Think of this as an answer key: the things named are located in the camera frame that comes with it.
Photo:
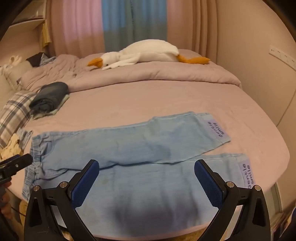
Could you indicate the dark folded garment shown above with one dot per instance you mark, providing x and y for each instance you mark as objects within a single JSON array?
[{"x": 49, "y": 95}]

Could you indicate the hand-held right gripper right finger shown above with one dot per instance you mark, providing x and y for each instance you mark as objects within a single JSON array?
[{"x": 208, "y": 185}]

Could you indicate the beige wall shelf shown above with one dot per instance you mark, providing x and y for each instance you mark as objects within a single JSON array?
[{"x": 27, "y": 22}]

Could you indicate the orange plush toy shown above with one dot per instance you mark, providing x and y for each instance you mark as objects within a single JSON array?
[{"x": 150, "y": 51}]

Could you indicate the small white plush toy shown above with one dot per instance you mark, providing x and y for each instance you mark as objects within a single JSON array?
[{"x": 12, "y": 61}]

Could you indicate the yellowish floral cloth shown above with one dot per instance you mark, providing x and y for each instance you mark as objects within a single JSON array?
[{"x": 10, "y": 146}]

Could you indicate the beige pillow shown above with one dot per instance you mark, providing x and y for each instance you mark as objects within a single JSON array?
[{"x": 16, "y": 76}]

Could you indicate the person's left hand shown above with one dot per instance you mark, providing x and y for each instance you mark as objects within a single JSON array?
[{"x": 4, "y": 206}]

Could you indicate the pink quilt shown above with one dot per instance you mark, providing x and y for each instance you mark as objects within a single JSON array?
[{"x": 161, "y": 74}]

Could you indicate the blue patterned cloth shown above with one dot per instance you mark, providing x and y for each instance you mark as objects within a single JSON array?
[{"x": 48, "y": 60}]

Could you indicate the blue curtain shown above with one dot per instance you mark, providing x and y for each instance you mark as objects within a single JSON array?
[{"x": 134, "y": 20}]

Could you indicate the plaid pillow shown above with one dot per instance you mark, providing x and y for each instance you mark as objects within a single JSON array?
[{"x": 13, "y": 111}]

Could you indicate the dark cloth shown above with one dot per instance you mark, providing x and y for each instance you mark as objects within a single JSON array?
[{"x": 35, "y": 59}]

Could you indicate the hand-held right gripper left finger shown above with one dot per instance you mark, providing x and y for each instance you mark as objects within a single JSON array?
[{"x": 85, "y": 183}]

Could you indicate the yellow fringed cloth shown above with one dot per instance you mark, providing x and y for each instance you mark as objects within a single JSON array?
[{"x": 46, "y": 34}]

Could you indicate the light green folded cloth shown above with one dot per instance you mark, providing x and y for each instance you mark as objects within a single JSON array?
[{"x": 62, "y": 103}]

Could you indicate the white wall power strip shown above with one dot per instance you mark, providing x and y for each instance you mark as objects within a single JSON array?
[{"x": 282, "y": 55}]

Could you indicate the pink curtain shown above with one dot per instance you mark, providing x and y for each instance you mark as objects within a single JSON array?
[
  {"x": 192, "y": 23},
  {"x": 74, "y": 25}
]

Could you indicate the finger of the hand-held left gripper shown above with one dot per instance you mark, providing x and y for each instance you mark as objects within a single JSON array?
[{"x": 17, "y": 161}]

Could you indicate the light blue denim pants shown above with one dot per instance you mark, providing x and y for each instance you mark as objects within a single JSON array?
[{"x": 138, "y": 143}]

